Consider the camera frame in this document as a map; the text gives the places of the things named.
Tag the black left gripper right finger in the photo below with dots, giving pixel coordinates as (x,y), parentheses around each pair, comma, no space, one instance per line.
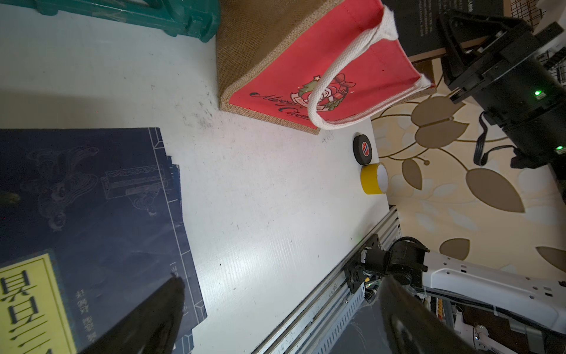
(412,328)

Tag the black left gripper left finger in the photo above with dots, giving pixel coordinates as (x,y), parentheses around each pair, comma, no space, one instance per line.
(151,327)

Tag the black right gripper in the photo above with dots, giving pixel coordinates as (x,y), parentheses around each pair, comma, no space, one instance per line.
(493,60)

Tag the navy book yellow label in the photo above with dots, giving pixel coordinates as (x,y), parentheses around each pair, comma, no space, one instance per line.
(88,232)

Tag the burlap canvas bag red front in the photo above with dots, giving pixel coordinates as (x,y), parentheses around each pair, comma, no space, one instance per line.
(312,65)

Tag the black brown cover book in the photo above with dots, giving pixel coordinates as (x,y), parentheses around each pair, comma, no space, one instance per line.
(417,23)

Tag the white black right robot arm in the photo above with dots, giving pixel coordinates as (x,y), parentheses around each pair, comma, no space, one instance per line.
(477,169)

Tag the navy book barcode back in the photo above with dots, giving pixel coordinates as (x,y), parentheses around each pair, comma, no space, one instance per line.
(194,310)

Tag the black tape roll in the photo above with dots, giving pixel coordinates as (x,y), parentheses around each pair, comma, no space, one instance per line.
(362,149)

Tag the yellow tape roll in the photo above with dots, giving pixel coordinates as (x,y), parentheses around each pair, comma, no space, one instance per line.
(374,179)

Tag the green plastic tool case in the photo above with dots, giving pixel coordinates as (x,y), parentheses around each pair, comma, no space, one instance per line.
(197,19)

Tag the black wire basket right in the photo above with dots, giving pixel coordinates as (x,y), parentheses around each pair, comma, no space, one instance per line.
(527,10)

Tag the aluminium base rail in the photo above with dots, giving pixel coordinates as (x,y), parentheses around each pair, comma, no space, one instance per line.
(316,324)

